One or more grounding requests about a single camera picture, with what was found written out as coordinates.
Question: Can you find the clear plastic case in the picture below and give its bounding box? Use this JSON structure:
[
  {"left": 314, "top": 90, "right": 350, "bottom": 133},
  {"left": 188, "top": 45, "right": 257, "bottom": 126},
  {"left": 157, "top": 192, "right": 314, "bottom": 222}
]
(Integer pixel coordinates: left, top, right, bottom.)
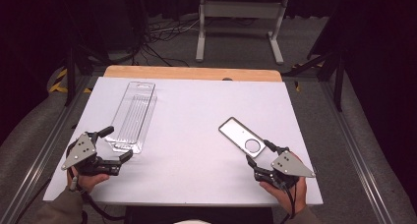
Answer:
[{"left": 104, "top": 81, "right": 158, "bottom": 155}]

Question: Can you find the tangle of floor cables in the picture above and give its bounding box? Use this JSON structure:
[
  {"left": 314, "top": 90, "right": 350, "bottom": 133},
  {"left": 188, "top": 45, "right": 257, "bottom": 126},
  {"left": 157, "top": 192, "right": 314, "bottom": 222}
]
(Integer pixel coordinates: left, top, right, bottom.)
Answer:
[{"left": 141, "top": 16, "right": 202, "bottom": 69}]

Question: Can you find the white metal stand frame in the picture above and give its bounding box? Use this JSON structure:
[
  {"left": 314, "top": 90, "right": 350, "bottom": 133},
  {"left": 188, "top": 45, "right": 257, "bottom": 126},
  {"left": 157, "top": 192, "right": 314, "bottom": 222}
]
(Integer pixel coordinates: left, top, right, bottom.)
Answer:
[{"left": 195, "top": 0, "right": 290, "bottom": 66}]

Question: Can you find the grey panel with round hole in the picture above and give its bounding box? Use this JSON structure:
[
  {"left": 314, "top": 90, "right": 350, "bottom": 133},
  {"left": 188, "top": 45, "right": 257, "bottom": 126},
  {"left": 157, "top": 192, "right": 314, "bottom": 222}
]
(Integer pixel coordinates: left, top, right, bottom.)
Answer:
[{"left": 217, "top": 116, "right": 268, "bottom": 160}]

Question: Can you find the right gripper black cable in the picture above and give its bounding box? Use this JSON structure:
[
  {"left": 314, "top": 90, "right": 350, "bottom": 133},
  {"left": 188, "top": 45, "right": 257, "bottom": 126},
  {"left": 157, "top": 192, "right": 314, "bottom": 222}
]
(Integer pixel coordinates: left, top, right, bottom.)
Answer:
[{"left": 280, "top": 181, "right": 299, "bottom": 224}]

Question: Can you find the aluminium floor rail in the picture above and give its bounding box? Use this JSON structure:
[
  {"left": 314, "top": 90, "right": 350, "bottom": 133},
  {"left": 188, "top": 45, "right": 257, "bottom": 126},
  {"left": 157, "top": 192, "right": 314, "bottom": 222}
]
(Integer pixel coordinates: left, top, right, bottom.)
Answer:
[
  {"left": 0, "top": 75, "right": 94, "bottom": 224},
  {"left": 318, "top": 81, "right": 396, "bottom": 224}
]

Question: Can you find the yellow black floor tape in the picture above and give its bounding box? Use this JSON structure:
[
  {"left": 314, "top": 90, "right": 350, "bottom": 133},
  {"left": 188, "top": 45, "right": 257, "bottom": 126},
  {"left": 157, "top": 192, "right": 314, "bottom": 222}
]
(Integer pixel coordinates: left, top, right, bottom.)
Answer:
[{"left": 48, "top": 68, "right": 93, "bottom": 94}]

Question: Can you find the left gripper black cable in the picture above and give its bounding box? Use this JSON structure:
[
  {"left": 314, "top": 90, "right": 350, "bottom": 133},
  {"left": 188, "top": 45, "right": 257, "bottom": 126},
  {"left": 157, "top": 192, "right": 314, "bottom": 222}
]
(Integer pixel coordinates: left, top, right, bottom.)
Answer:
[{"left": 66, "top": 141, "right": 127, "bottom": 222}]

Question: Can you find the person's right hand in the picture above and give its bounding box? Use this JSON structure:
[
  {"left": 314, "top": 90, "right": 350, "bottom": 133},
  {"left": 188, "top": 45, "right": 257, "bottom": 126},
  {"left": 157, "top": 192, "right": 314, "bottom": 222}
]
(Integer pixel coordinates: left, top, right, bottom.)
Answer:
[{"left": 259, "top": 176, "right": 309, "bottom": 216}]

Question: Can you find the person's left hand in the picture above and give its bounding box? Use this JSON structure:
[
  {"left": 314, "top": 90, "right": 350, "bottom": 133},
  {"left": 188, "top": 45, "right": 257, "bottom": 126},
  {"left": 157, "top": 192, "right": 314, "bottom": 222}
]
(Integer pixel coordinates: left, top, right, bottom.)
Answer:
[{"left": 66, "top": 165, "right": 111, "bottom": 195}]

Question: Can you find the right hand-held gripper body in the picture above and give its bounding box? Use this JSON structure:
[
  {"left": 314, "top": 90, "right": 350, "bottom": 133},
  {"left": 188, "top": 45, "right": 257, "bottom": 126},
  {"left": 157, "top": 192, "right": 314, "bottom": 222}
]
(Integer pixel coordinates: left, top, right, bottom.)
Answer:
[{"left": 254, "top": 150, "right": 317, "bottom": 190}]

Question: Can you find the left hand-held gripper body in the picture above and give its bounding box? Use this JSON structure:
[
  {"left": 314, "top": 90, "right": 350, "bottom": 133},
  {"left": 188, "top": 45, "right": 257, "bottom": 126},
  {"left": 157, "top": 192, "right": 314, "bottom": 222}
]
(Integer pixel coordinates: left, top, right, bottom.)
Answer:
[{"left": 61, "top": 132, "right": 121, "bottom": 177}]

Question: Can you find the white table board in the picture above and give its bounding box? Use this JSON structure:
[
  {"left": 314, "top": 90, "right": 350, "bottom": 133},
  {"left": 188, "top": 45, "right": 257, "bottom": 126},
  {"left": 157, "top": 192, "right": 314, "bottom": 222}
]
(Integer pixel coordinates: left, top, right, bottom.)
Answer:
[{"left": 42, "top": 76, "right": 325, "bottom": 208}]

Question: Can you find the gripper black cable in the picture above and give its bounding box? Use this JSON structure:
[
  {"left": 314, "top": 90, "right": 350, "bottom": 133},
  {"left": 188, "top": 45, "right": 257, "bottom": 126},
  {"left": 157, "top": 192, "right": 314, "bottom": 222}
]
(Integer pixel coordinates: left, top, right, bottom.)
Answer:
[
  {"left": 280, "top": 181, "right": 299, "bottom": 224},
  {"left": 66, "top": 141, "right": 127, "bottom": 222}
]

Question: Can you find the black metal stand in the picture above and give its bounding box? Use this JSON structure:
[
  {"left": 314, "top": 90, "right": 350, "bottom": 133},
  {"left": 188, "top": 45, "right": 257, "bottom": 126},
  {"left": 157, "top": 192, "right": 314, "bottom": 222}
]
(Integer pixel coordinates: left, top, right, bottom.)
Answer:
[
  {"left": 62, "top": 27, "right": 114, "bottom": 108},
  {"left": 280, "top": 46, "right": 350, "bottom": 113}
]

